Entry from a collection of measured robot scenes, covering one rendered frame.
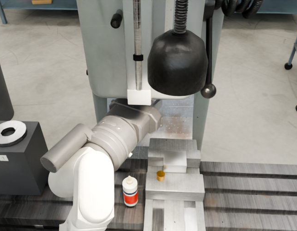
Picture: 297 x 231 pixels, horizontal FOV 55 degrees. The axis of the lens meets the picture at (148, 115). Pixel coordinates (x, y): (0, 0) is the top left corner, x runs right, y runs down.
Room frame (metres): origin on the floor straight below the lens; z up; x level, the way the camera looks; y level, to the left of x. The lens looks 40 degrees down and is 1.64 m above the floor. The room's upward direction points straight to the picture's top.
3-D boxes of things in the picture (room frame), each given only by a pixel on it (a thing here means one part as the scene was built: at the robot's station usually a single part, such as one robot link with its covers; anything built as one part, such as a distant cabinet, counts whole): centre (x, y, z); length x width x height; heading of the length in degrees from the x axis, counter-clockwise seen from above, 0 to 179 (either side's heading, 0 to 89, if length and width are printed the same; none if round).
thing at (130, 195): (0.48, 0.05, 0.98); 0.04 x 0.04 x 0.11
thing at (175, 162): (0.51, -0.07, 1.03); 0.06 x 0.05 x 0.06; 87
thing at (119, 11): (0.41, 0.04, 1.49); 0.06 x 0.01 x 0.01; 177
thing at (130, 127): (0.44, 0.05, 1.24); 0.13 x 0.12 x 0.10; 62
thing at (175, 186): (0.46, -0.07, 1.01); 0.15 x 0.06 x 0.04; 87
